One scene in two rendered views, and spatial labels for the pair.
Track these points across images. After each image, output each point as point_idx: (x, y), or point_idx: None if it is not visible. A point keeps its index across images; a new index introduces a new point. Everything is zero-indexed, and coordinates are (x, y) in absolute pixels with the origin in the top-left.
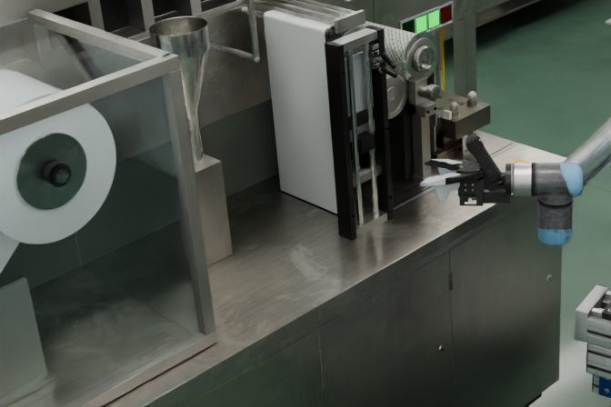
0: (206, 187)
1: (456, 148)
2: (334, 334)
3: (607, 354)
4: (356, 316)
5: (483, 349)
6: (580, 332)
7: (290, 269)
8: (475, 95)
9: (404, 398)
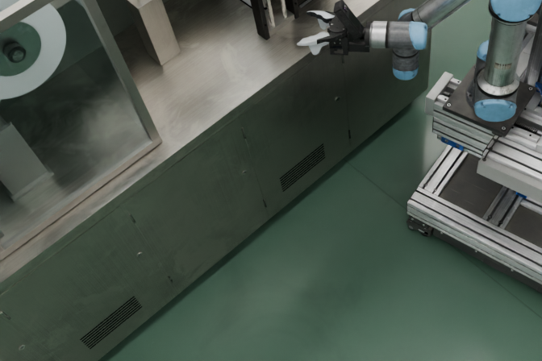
0: (151, 15)
1: None
2: (252, 116)
3: (447, 126)
4: (268, 101)
5: (369, 89)
6: (428, 109)
7: (219, 69)
8: None
9: (310, 134)
